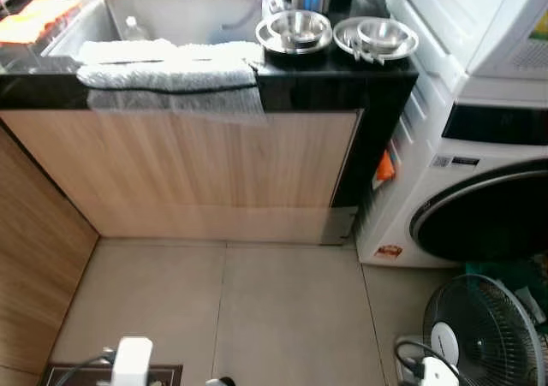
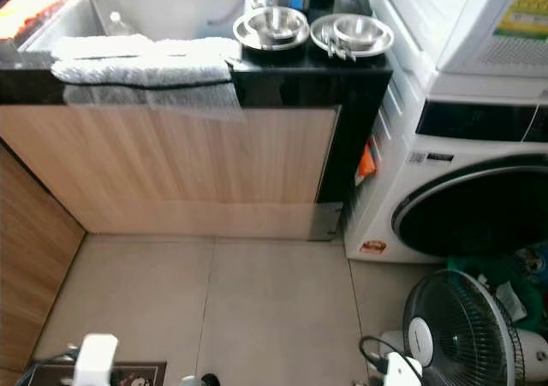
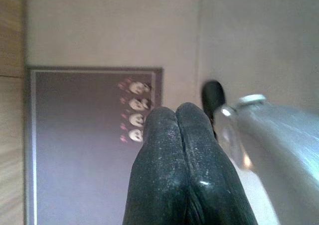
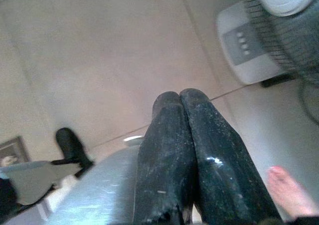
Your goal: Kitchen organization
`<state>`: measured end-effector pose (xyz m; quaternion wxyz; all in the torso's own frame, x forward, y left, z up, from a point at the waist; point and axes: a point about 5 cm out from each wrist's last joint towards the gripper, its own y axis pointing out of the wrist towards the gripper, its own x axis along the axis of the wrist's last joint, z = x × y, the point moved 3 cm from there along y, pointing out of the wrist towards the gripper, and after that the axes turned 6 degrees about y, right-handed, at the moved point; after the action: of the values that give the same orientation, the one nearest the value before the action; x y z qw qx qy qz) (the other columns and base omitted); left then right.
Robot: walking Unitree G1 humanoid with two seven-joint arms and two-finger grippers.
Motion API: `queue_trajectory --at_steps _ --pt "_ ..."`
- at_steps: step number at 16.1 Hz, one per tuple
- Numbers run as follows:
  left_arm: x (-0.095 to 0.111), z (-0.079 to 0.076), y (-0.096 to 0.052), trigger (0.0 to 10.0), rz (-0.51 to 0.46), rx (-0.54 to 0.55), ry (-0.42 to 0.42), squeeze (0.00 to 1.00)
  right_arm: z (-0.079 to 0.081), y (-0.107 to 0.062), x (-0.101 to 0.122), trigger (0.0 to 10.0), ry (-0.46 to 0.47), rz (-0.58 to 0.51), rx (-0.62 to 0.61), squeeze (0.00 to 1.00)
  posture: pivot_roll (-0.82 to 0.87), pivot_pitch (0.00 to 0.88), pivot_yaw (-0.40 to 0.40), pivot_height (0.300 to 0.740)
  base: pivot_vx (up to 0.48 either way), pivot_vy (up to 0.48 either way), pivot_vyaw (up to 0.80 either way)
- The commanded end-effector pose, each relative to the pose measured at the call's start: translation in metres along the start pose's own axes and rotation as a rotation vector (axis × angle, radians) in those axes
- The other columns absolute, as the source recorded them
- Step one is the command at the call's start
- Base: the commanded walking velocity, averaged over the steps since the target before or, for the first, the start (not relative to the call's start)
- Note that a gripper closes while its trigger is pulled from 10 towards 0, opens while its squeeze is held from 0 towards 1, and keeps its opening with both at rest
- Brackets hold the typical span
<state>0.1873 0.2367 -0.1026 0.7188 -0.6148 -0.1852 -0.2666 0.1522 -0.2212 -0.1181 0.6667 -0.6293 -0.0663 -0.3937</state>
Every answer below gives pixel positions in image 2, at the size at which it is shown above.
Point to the green bag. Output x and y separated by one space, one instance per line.
522 279

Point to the round steel plate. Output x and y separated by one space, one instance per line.
272 46
381 44

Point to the orange tag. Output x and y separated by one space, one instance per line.
367 162

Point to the black robot foot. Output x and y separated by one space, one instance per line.
205 380

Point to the silver bubble wrap sheet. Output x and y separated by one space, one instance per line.
145 69

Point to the wooden cabinet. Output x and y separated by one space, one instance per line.
163 168

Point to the white washing machine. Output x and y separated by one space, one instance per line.
394 198

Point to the steel fork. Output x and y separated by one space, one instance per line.
344 50

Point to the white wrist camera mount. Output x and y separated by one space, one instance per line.
96 356
404 371

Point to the clear plastic bottle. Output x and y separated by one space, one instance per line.
121 25

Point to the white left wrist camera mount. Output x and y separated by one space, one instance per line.
96 356

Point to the white tumble dryer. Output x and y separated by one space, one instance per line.
454 18

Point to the steel bowl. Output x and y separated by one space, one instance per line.
360 30
276 23

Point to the black electric fan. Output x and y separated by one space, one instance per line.
467 330

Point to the orange cloth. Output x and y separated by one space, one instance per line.
30 14

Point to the stainless steel sink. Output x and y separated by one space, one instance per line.
163 14

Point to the brown floor mat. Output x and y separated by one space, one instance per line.
145 373

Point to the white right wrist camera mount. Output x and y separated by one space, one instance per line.
404 371

